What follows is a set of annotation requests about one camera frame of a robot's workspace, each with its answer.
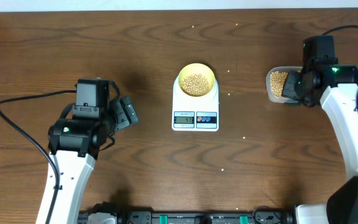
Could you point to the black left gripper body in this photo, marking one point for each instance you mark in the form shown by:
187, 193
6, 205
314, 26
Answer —
121, 119

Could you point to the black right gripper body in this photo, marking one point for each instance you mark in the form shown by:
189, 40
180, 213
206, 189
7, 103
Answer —
293, 87

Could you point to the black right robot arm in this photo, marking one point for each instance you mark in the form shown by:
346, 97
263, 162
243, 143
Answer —
323, 82

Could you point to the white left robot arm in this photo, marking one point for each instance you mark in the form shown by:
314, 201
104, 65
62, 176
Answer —
74, 145

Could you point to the white kitchen scale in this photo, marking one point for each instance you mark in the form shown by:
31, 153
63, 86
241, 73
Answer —
195, 113

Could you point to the soybeans in yellow bowl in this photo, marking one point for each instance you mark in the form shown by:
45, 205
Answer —
196, 84

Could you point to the yellow bowl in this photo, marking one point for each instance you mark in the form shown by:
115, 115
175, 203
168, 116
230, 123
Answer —
197, 68

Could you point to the green tape label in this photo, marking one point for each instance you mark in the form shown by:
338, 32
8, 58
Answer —
292, 103

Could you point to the pile of soybeans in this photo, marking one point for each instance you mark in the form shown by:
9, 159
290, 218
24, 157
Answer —
277, 81

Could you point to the clear plastic container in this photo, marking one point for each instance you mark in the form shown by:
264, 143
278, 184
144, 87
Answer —
271, 96

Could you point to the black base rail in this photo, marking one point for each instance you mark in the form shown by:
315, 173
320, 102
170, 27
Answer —
106, 212

